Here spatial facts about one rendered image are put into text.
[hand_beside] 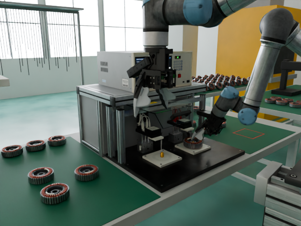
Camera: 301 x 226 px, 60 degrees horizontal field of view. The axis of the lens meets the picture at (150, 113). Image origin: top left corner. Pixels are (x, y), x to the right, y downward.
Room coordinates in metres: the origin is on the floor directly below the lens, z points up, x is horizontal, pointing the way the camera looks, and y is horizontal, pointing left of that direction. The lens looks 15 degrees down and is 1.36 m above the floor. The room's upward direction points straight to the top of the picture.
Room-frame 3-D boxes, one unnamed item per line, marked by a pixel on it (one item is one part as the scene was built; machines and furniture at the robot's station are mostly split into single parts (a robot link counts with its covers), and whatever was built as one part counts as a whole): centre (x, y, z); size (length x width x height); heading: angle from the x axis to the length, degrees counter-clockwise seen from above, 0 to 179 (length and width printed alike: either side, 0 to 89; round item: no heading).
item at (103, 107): (1.55, 0.01, 0.92); 0.66 x 0.01 x 0.30; 129
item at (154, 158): (1.28, -0.06, 0.78); 0.15 x 0.15 x 0.01; 39
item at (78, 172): (1.13, 0.30, 0.77); 0.11 x 0.11 x 0.04
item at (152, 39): (0.79, -0.02, 1.37); 0.08 x 0.08 x 0.05
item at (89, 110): (1.46, 0.35, 0.91); 0.28 x 0.03 x 0.32; 39
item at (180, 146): (1.43, -0.25, 0.78); 0.15 x 0.15 x 0.01; 39
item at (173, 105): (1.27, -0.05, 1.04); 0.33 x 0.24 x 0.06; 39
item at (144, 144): (1.39, 0.03, 0.80); 0.07 x 0.05 x 0.06; 129
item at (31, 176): (1.10, 0.51, 0.77); 0.11 x 0.11 x 0.04
